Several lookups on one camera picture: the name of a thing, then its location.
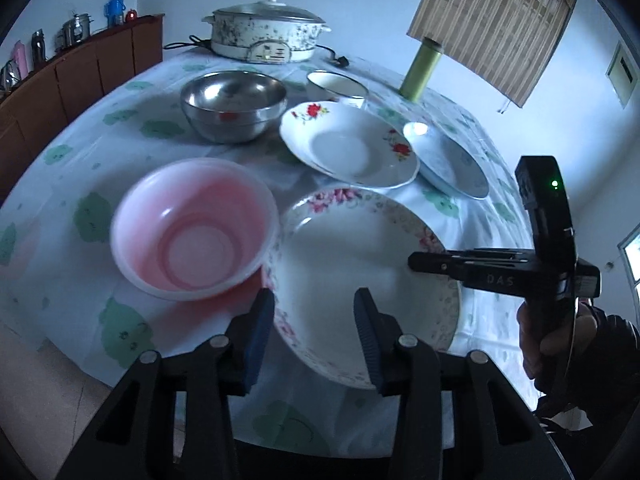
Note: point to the small red object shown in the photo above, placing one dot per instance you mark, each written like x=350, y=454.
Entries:
x=131, y=15

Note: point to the shiny steel container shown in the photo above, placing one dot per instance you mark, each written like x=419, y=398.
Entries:
x=9, y=76

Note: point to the black thermos flask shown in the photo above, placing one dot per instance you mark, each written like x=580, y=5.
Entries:
x=39, y=57

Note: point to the bamboo window blind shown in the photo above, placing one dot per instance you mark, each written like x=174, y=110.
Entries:
x=508, y=43

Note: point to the white enamel bowl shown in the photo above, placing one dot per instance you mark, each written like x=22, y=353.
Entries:
x=322, y=85

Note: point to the cloud-print plastic tablecloth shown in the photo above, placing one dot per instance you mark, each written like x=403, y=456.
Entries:
x=59, y=281

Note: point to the floral electric cooking pot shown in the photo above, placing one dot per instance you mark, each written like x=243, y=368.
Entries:
x=265, y=32

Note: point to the stainless steel bowl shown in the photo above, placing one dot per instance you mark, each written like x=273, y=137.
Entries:
x=233, y=106

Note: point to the blue water bottle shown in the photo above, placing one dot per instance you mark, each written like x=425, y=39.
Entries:
x=114, y=11

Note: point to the brown wooden sideboard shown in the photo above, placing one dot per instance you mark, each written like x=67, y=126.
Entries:
x=49, y=99

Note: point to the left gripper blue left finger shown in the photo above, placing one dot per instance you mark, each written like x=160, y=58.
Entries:
x=258, y=325

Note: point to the large floral-rim white plate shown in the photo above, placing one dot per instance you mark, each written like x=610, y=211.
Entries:
x=335, y=241

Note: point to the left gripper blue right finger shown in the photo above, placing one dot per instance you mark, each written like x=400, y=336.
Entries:
x=373, y=336

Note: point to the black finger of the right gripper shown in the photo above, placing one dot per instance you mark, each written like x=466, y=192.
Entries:
x=447, y=261

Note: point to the green thermos bottle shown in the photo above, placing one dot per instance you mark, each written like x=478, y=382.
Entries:
x=421, y=69

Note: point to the pink plastic bowl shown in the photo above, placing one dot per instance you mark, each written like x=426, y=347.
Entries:
x=193, y=229

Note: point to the right hand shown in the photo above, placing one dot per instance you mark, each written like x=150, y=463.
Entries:
x=536, y=348

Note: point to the blue patterned white bowl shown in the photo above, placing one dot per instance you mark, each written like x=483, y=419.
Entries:
x=445, y=164

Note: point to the wall electrical box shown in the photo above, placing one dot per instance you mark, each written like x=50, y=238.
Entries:
x=622, y=74

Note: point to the steel kettle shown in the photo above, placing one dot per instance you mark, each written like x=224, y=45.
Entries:
x=74, y=31

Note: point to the pink bottle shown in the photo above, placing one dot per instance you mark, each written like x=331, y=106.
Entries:
x=19, y=56

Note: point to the red-flower white plate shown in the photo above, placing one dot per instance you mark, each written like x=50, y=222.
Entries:
x=349, y=145

